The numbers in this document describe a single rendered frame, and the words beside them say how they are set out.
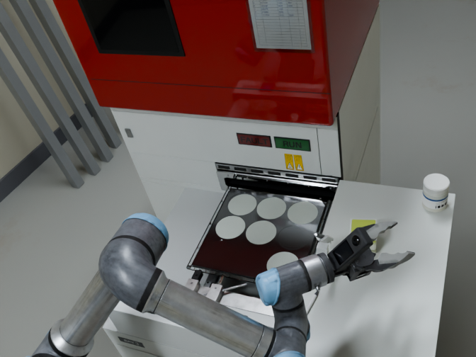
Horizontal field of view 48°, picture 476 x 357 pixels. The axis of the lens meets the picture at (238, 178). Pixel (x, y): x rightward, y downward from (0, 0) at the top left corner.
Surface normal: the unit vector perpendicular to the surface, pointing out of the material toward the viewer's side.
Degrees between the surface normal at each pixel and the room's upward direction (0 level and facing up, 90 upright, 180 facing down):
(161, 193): 90
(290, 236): 0
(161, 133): 90
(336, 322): 0
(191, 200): 0
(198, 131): 90
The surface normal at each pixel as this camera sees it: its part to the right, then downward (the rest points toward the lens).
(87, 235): -0.18, -0.71
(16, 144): 0.85, 0.22
